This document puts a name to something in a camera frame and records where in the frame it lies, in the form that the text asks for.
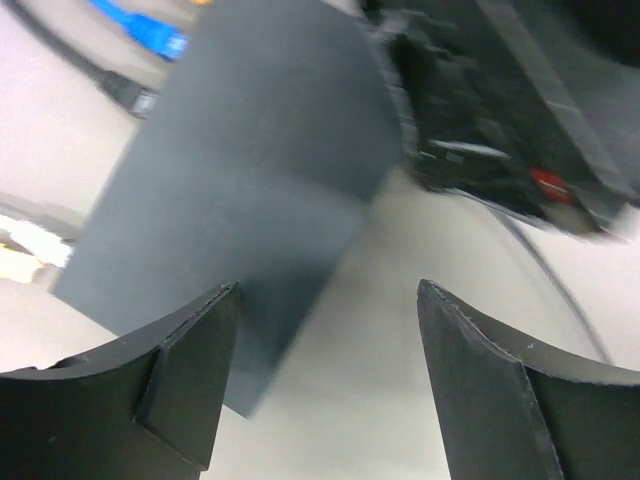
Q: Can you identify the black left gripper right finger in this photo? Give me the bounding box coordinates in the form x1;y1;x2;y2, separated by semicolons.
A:
417;280;639;479

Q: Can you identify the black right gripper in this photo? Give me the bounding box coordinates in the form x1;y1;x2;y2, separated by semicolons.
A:
364;1;631;235

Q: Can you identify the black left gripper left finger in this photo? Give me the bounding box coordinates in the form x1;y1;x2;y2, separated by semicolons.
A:
1;284;241;480

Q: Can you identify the black power adapter cable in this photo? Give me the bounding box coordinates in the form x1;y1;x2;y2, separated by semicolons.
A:
464;192;614;365

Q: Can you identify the dark grey network switch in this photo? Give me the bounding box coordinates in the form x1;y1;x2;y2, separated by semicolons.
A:
53;1;403;416

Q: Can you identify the black ethernet cable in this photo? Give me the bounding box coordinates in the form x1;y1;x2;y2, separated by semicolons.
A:
8;0;157;120

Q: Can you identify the blue ethernet cable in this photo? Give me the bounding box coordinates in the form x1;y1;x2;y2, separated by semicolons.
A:
88;0;192;63

